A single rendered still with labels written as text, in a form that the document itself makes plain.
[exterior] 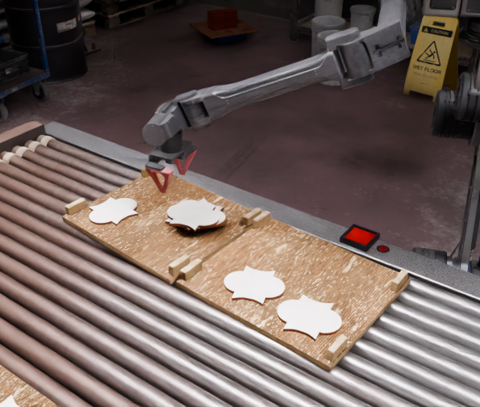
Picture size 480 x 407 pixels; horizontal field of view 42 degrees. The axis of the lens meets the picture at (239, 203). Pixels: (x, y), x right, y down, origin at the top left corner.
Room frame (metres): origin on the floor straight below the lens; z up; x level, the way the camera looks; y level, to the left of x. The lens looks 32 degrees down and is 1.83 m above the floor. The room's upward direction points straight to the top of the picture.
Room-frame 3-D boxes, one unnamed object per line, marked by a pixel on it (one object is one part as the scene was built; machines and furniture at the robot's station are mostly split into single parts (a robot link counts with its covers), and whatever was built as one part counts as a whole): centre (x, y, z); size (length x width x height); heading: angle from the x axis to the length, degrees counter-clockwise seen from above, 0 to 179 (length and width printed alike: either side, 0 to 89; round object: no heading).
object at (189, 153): (1.37, 0.15, 1.10); 0.07 x 0.07 x 0.09; 65
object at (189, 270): (1.13, 0.11, 0.95); 0.06 x 0.02 x 0.03; 141
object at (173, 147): (1.34, 0.17, 1.17); 0.10 x 0.07 x 0.07; 155
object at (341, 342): (0.88, -0.19, 0.95); 0.06 x 0.02 x 0.03; 141
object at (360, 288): (1.11, -0.13, 0.93); 0.41 x 0.35 x 0.02; 51
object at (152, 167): (1.31, 0.18, 1.10); 0.07 x 0.07 x 0.09; 65
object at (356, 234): (1.29, -0.31, 0.92); 0.06 x 0.06 x 0.01; 55
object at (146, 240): (1.37, 0.20, 0.93); 0.41 x 0.35 x 0.02; 50
